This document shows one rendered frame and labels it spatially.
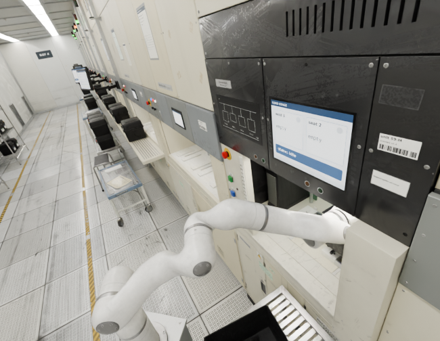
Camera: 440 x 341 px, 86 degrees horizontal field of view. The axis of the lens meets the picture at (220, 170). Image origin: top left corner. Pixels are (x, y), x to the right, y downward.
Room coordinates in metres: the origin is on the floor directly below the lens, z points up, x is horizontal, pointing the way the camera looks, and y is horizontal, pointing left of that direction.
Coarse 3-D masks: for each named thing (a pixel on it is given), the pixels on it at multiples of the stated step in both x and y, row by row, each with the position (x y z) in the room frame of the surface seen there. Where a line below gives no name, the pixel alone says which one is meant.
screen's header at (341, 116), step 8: (272, 104) 0.74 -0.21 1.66; (280, 104) 0.70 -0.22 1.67; (288, 104) 0.67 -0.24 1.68; (296, 104) 0.64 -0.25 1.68; (312, 112) 0.59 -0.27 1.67; (320, 112) 0.57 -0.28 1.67; (328, 112) 0.55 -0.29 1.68; (336, 112) 0.53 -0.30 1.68; (344, 120) 0.51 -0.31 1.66; (352, 120) 0.49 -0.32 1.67
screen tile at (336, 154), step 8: (312, 120) 0.59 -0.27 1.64; (320, 120) 0.57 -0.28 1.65; (312, 128) 0.59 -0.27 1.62; (320, 128) 0.57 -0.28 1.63; (328, 128) 0.55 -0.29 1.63; (344, 128) 0.51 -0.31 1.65; (328, 136) 0.54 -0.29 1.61; (336, 136) 0.52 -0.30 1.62; (344, 136) 0.50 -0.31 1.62; (312, 144) 0.59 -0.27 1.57; (320, 144) 0.57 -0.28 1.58; (336, 144) 0.52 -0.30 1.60; (344, 144) 0.50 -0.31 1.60; (312, 152) 0.59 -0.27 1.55; (320, 152) 0.56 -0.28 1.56; (328, 152) 0.54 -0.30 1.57; (336, 152) 0.52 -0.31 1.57; (344, 152) 0.50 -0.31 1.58; (328, 160) 0.54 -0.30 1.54; (336, 160) 0.52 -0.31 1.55
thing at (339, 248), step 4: (328, 208) 0.78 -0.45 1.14; (324, 212) 0.76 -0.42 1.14; (328, 244) 0.72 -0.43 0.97; (332, 244) 0.71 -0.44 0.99; (336, 244) 0.69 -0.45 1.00; (340, 244) 0.67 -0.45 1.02; (344, 244) 0.66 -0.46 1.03; (332, 248) 0.70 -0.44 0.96; (336, 248) 0.69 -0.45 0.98; (340, 248) 0.67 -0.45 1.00; (332, 252) 0.71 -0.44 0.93; (340, 252) 0.67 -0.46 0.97
